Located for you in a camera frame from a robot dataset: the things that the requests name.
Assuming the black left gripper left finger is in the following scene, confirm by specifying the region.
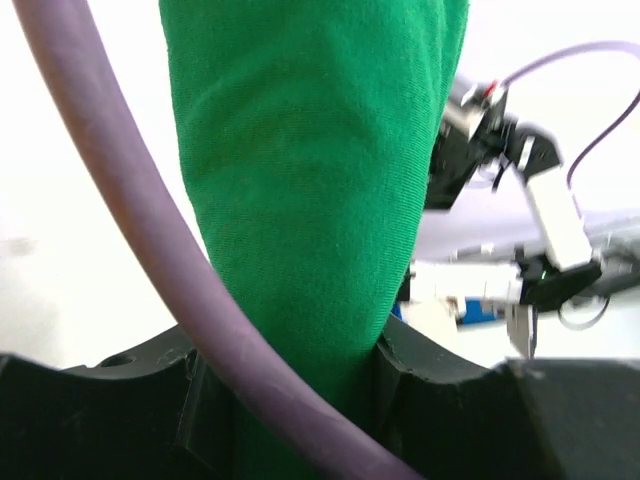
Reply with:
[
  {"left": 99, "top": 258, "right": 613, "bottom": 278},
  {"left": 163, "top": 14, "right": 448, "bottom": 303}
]
[{"left": 1, "top": 327, "right": 232, "bottom": 480}]

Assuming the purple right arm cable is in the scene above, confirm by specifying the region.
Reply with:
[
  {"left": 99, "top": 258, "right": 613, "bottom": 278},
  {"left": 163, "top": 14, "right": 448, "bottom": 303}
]
[{"left": 502, "top": 40, "right": 640, "bottom": 191}]

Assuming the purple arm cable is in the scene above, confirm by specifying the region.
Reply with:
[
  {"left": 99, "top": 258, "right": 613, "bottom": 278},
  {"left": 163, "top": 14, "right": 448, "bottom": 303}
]
[
  {"left": 502, "top": 40, "right": 640, "bottom": 191},
  {"left": 9, "top": 0, "right": 426, "bottom": 480}
]

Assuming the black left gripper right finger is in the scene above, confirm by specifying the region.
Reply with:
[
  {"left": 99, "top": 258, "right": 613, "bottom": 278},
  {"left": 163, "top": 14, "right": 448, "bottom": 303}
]
[{"left": 374, "top": 318, "right": 639, "bottom": 479}]

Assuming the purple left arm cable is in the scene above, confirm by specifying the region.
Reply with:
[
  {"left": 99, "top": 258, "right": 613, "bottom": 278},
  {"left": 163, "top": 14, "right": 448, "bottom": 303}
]
[{"left": 9, "top": 0, "right": 426, "bottom": 480}]

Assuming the green t-shirt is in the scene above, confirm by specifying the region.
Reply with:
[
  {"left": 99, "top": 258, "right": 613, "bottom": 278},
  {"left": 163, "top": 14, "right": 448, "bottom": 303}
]
[{"left": 158, "top": 0, "right": 472, "bottom": 480}]

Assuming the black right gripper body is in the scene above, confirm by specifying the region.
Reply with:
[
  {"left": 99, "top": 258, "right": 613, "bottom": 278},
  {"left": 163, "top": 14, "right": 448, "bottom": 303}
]
[{"left": 424, "top": 115, "right": 514, "bottom": 210}]

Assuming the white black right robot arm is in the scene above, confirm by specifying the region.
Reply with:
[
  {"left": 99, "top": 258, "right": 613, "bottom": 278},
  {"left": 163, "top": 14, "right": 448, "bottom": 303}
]
[{"left": 424, "top": 105, "right": 639, "bottom": 329}]

